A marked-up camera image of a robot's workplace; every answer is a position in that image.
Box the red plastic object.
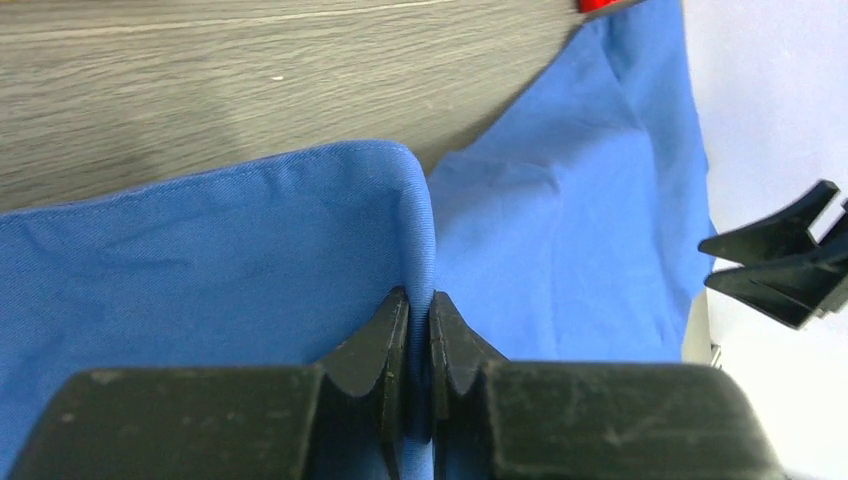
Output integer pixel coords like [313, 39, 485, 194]
[577, 0, 635, 15]

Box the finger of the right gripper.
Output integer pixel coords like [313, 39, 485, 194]
[698, 180, 840, 264]
[705, 229, 847, 330]

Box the blue surgical drape cloth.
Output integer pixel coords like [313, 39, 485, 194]
[1, 1, 714, 479]

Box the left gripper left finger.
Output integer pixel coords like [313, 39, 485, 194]
[316, 287, 411, 479]

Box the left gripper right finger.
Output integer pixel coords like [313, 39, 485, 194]
[428, 291, 506, 479]

